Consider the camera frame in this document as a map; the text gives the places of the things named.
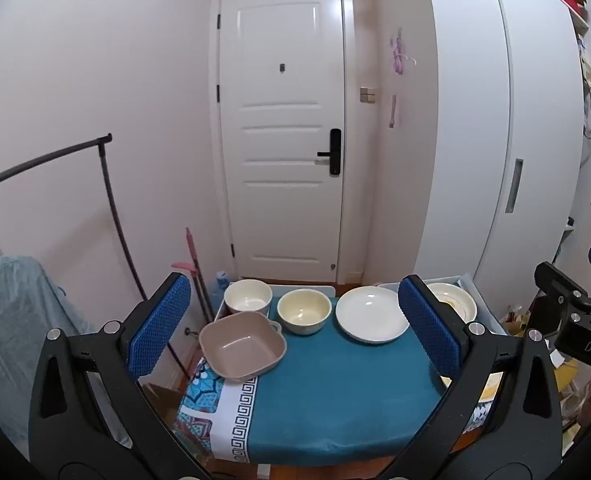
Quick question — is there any cream round bowl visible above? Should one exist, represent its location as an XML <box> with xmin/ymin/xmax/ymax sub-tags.
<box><xmin>277</xmin><ymin>288</ymin><xmax>332</xmax><ymax>336</ymax></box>

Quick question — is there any yellow paper bag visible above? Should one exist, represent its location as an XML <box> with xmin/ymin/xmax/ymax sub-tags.
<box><xmin>555</xmin><ymin>360</ymin><xmax>591</xmax><ymax>392</ymax></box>

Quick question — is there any black clothes rack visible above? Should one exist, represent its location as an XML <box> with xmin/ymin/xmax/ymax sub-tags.
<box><xmin>0</xmin><ymin>133</ymin><xmax>149</xmax><ymax>303</ymax></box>

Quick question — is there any white tray under bowls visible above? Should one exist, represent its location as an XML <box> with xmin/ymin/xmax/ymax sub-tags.
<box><xmin>214</xmin><ymin>282</ymin><xmax>336</xmax><ymax>322</ymax></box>

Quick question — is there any white tray under patterned plate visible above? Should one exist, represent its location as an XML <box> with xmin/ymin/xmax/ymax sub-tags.
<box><xmin>378</xmin><ymin>274</ymin><xmax>509</xmax><ymax>336</ymax></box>

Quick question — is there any white bowl at right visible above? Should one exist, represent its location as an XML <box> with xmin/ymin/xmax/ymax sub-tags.
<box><xmin>425</xmin><ymin>282</ymin><xmax>477</xmax><ymax>323</ymax></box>

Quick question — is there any yellow rimmed plate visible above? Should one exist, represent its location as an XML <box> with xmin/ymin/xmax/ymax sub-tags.
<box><xmin>439</xmin><ymin>370</ymin><xmax>502</xmax><ymax>403</ymax></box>

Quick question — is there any cardboard box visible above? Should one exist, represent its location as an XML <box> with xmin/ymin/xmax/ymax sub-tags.
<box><xmin>143</xmin><ymin>382</ymin><xmax>181</xmax><ymax>426</ymax></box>

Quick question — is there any purple wall decoration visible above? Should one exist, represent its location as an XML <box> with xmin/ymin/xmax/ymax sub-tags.
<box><xmin>388</xmin><ymin>27</ymin><xmax>417</xmax><ymax>77</ymax></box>

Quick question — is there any white round bowl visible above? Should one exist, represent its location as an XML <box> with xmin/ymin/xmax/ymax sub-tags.
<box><xmin>224</xmin><ymin>279</ymin><xmax>272</xmax><ymax>318</ymax></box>

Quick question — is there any plain white plate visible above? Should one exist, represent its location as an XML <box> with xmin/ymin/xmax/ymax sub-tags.
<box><xmin>335</xmin><ymin>286</ymin><xmax>411</xmax><ymax>345</ymax></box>

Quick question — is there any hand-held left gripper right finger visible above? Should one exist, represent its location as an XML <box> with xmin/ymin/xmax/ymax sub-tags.
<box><xmin>375</xmin><ymin>274</ymin><xmax>563</xmax><ymax>480</ymax></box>

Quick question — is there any white panelled door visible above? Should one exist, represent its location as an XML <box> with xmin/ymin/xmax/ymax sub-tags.
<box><xmin>219</xmin><ymin>0</ymin><xmax>349</xmax><ymax>283</ymax></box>

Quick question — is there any pink square dish with handles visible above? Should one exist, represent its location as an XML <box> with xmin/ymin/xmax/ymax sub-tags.
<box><xmin>198</xmin><ymin>311</ymin><xmax>287</xmax><ymax>377</ymax></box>

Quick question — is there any white wardrobe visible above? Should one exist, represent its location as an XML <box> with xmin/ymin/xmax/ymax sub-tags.
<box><xmin>415</xmin><ymin>0</ymin><xmax>591</xmax><ymax>311</ymax></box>

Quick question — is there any clear water bottle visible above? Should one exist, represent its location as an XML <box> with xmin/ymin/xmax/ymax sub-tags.
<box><xmin>208</xmin><ymin>271</ymin><xmax>234</xmax><ymax>311</ymax></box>

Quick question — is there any grey garment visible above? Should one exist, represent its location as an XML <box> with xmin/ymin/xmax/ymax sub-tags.
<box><xmin>0</xmin><ymin>255</ymin><xmax>131</xmax><ymax>441</ymax></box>

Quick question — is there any teal patterned tablecloth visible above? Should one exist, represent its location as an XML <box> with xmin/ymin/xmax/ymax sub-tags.
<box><xmin>173</xmin><ymin>285</ymin><xmax>506</xmax><ymax>463</ymax></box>

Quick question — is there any pink broom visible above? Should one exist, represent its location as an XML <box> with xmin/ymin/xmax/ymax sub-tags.
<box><xmin>172</xmin><ymin>227</ymin><xmax>215</xmax><ymax>323</ymax></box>

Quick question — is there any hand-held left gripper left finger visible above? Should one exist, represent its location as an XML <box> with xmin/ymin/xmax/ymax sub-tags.
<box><xmin>28</xmin><ymin>272</ymin><xmax>211</xmax><ymax>480</ymax></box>

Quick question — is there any black door lock handle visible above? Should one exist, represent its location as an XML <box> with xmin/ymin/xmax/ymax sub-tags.
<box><xmin>317</xmin><ymin>129</ymin><xmax>341</xmax><ymax>176</ymax></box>

